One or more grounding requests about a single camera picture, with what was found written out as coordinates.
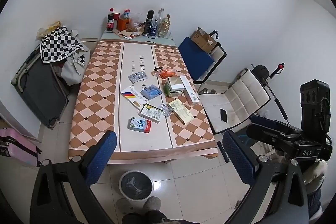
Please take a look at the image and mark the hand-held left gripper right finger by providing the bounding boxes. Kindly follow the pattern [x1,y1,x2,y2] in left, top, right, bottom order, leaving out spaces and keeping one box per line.
[222,130,310,224]

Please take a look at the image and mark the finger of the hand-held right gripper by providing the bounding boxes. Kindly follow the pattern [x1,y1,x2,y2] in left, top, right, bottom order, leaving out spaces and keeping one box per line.
[246,123,300,151]
[250,115,302,135]

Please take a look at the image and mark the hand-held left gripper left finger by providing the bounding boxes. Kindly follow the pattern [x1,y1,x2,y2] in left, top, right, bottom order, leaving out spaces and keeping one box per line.
[29,130,118,224]

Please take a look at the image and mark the white round waste bin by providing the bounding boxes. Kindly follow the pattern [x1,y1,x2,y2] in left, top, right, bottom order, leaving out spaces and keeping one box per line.
[118,170,154,200]

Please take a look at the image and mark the blue white drink carton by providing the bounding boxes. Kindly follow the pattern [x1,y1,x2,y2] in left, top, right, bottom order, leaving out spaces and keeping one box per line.
[127,117,152,133]

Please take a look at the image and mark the green yellow box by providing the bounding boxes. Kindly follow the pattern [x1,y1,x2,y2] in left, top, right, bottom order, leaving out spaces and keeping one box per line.
[138,103,164,124]

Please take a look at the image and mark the white box striped flag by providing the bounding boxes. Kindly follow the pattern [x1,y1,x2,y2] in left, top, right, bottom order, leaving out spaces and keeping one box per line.
[120,85,146,111]

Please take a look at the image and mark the pale yellow box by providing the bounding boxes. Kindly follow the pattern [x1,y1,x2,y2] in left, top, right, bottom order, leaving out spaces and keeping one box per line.
[168,98,195,125]

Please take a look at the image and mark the long white box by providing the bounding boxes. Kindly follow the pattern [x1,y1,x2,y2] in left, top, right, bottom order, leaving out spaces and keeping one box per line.
[179,75,201,106]

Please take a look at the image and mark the small silver blister pack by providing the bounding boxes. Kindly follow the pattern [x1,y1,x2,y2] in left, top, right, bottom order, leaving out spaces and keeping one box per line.
[158,104,174,118]

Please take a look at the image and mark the blue plastic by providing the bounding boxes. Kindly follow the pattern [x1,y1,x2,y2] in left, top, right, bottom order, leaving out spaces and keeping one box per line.
[140,84,163,99]

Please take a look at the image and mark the large silver blister pack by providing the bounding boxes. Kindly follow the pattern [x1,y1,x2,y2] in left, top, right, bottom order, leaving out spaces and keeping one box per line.
[127,72,149,84]

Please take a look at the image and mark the green white box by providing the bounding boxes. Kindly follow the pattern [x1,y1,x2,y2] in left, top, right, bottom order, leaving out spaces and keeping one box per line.
[163,76,184,98]

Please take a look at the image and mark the orange packet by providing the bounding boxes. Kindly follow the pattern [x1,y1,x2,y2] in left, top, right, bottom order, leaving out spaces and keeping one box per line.
[157,68,176,80]

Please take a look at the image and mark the person's right forearm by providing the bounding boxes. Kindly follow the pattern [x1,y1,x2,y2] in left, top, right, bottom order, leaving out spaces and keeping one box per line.
[302,160,330,218]

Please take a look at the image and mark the white padded chair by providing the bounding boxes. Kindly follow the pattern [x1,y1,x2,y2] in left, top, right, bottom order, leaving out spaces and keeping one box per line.
[199,69,271,135]

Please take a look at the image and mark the checked pattern table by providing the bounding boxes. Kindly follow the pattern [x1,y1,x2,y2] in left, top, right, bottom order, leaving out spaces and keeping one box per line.
[69,39,219,164]

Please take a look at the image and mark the grey left slipper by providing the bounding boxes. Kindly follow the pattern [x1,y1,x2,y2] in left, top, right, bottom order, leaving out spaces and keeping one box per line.
[116,198,134,217]

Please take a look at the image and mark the grey slipper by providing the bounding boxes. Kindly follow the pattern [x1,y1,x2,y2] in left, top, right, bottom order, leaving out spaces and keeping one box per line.
[116,198,134,217]
[141,196,162,214]

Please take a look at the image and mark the silver dumbbell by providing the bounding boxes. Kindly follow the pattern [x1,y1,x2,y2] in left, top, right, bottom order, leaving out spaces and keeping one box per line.
[198,88,217,96]

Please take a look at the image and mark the grey right slipper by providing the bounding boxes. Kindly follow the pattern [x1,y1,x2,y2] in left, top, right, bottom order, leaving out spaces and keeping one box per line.
[141,196,162,214]

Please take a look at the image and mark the person's black trousers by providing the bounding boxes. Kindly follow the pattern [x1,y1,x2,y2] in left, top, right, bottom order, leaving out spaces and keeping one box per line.
[121,210,190,224]

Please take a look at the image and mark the pink suitcase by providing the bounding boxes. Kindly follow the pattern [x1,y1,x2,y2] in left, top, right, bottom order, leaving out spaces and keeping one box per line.
[0,127,42,168]

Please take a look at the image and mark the grey white bag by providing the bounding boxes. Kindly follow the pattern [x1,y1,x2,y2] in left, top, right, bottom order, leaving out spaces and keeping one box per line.
[60,50,91,85]

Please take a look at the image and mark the chair with blue cushion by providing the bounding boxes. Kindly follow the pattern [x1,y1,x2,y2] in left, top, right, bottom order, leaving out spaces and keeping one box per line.
[178,36,228,86]

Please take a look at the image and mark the cardboard box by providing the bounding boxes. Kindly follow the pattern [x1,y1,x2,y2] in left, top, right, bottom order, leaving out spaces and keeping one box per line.
[190,27,218,54]

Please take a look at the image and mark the black white checkered cloth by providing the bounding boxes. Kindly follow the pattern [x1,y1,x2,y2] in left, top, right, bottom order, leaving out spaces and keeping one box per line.
[39,26,91,64]

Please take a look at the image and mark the brown paper envelope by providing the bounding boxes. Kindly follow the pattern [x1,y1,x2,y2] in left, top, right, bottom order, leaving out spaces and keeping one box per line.
[114,28,143,39]

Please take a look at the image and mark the orange box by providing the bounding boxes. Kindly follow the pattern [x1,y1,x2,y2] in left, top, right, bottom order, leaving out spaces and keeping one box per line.
[117,18,131,32]

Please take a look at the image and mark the dark drink bottle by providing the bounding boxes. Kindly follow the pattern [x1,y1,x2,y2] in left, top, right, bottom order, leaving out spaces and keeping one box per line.
[107,13,115,32]

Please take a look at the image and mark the glass bottle yellow liquid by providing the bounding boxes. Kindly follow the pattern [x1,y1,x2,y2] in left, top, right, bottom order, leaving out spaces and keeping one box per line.
[159,14,172,37]

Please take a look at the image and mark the clear plastic snack bag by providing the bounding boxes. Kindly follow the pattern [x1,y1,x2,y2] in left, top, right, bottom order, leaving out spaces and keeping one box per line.
[126,12,142,33]

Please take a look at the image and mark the yellow plastic bag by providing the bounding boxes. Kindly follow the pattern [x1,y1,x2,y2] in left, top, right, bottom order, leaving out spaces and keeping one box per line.
[36,21,62,38]

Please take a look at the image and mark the red cup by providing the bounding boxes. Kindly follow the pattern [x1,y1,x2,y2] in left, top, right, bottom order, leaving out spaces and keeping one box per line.
[112,11,121,29]

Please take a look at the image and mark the black spray can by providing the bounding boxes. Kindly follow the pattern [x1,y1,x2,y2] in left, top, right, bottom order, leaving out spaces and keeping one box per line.
[143,10,154,37]

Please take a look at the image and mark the tall clear glass bottle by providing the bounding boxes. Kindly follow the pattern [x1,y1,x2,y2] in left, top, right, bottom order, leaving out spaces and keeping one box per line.
[157,8,165,30]

